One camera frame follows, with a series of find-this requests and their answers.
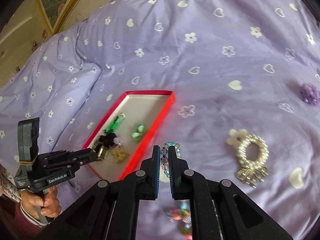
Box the yellow claw hair clip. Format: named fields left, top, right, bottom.
left=111, top=146, right=130, bottom=163

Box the green face wrist watch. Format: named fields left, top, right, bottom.
left=93, top=142, right=108, bottom=160

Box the green braided bracelet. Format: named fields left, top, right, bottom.
left=104, top=112, right=126, bottom=134

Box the green hair tie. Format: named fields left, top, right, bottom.
left=131, top=124, right=148, bottom=141

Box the person's left hand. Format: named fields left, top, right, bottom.
left=20, top=186, right=62, bottom=220

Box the purple floral bed quilt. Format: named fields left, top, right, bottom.
left=1, top=0, right=319, bottom=239

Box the colourful bead charm bracelet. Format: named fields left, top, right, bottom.
left=163, top=200, right=193, bottom=240

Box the purple flower hair accessory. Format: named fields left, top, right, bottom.
left=300, top=83, right=319, bottom=106

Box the red shallow box tray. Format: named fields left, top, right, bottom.
left=83, top=90, right=176, bottom=182

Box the black scrunchie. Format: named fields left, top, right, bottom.
left=98, top=133, right=117, bottom=149

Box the blue crystal bead bracelet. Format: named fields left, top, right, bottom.
left=159, top=141, right=181, bottom=178

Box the pearl bead scrunchie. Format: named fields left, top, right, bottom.
left=236, top=134, right=269, bottom=188

